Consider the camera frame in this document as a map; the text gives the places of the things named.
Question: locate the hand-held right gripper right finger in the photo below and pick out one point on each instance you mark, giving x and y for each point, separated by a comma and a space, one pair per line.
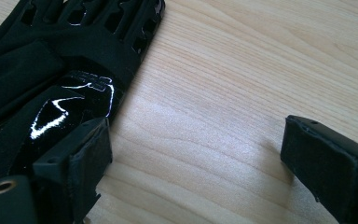
332, 168

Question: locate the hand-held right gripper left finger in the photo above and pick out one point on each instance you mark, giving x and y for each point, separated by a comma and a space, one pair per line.
84, 161

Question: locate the black glove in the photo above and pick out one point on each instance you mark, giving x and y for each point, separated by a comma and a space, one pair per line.
43, 62

